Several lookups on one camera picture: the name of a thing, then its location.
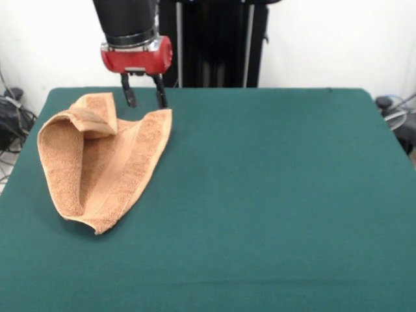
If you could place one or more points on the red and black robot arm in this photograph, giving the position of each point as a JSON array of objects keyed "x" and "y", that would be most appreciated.
[{"x": 126, "y": 19}]

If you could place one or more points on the orange terry towel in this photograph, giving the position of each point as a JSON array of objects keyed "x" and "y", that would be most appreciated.
[{"x": 130, "y": 156}]

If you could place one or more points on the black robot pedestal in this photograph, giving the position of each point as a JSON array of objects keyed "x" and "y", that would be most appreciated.
[{"x": 221, "y": 48}]

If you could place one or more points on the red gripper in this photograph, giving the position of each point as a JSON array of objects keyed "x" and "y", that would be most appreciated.
[{"x": 136, "y": 60}]

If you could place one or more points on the dark green table cloth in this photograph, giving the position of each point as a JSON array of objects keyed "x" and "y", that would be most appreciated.
[{"x": 260, "y": 195}]

